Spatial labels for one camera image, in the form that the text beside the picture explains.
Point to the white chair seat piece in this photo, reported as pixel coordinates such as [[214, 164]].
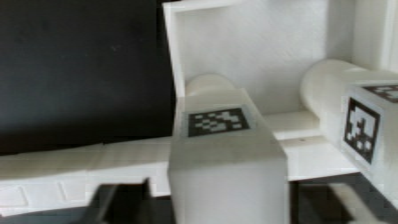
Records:
[[275, 43]]

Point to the white chair leg block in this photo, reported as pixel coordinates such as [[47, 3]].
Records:
[[351, 96], [229, 163]]

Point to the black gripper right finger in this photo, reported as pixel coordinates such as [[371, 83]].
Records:
[[328, 204]]

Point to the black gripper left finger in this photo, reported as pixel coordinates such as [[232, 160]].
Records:
[[122, 204]]

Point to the white U-shaped fence frame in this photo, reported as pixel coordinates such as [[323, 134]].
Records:
[[51, 179]]

